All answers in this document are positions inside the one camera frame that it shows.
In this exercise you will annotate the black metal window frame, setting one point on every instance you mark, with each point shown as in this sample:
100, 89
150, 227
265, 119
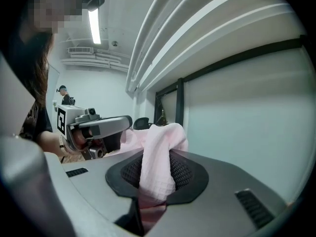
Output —
181, 100

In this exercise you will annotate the black office chair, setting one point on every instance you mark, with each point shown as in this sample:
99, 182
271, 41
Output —
142, 123

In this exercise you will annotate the beige wrist band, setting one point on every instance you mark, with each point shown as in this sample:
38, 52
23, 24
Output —
63, 144

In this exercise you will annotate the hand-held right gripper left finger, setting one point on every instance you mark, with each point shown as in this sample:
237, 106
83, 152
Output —
93, 181

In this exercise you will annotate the person's left hand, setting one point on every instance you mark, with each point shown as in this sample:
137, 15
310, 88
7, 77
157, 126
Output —
80, 137

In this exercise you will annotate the person's black printed t-shirt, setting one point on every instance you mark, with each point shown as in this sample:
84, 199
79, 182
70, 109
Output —
37, 122

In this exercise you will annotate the pink laundry cloth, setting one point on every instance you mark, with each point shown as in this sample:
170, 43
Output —
160, 157

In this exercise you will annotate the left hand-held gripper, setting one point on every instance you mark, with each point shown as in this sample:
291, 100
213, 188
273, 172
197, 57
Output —
74, 117

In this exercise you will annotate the white ceiling ducts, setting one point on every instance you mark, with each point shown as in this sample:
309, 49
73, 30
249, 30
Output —
172, 33

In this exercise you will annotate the white ceiling pipes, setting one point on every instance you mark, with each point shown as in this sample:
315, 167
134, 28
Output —
98, 62

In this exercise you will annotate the person's left forearm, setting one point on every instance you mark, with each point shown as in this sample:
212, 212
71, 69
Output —
49, 142

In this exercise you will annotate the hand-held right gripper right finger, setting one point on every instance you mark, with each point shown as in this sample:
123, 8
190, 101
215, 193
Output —
217, 206

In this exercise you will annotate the white ceiling air vent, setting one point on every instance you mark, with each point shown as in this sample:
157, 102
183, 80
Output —
80, 50

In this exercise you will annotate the long ceiling light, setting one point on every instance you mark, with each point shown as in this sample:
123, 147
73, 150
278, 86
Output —
95, 26

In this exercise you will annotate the round ceiling smoke detector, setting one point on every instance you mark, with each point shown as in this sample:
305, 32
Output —
114, 43

